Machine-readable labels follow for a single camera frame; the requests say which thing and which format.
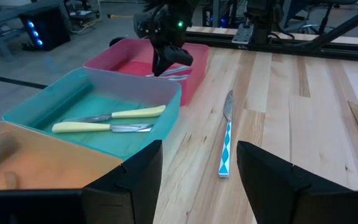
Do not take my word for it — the teal translucent plastic bin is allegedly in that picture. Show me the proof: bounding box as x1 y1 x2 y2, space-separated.
2 67 182 161

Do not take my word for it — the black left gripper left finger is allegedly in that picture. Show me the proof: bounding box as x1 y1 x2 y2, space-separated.
0 139 163 224

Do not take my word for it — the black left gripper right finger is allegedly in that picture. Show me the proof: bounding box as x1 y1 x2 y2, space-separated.
236 140 358 224

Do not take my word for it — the cream-handled table knife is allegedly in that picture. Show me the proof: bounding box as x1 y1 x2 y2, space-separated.
62 105 167 123
51 121 154 134

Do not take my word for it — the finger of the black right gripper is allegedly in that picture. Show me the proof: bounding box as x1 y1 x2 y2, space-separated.
152 46 175 77

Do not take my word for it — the pink translucent plastic bin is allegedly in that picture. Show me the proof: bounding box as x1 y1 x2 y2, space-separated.
83 37 210 107

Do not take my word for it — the orange translucent plastic bin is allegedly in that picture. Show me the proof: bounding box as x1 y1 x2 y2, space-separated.
0 120 124 191

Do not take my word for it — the black computer tower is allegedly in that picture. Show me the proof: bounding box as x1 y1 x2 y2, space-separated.
19 6 71 52

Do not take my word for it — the black aluminium table frame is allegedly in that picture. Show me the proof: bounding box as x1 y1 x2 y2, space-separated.
183 2 358 63

